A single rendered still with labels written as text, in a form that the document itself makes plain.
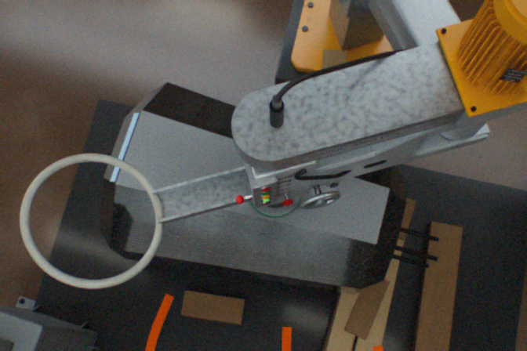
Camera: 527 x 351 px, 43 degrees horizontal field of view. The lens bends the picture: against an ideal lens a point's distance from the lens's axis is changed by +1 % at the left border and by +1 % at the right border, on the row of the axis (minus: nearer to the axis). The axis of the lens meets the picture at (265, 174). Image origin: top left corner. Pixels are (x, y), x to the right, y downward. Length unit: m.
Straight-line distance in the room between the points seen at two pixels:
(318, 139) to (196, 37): 2.13
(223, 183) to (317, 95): 0.70
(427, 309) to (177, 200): 1.52
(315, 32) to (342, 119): 1.17
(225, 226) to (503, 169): 1.68
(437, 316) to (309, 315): 0.63
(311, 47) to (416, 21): 0.79
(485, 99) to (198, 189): 1.08
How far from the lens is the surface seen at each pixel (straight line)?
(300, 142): 1.90
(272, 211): 2.68
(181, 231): 2.86
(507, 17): 1.72
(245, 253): 2.85
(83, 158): 2.50
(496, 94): 2.00
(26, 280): 3.74
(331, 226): 2.73
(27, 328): 2.81
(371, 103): 1.96
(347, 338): 3.30
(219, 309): 3.38
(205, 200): 2.50
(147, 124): 2.88
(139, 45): 3.96
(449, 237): 3.57
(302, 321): 3.49
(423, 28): 2.33
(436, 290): 3.51
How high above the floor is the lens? 3.50
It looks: 75 degrees down
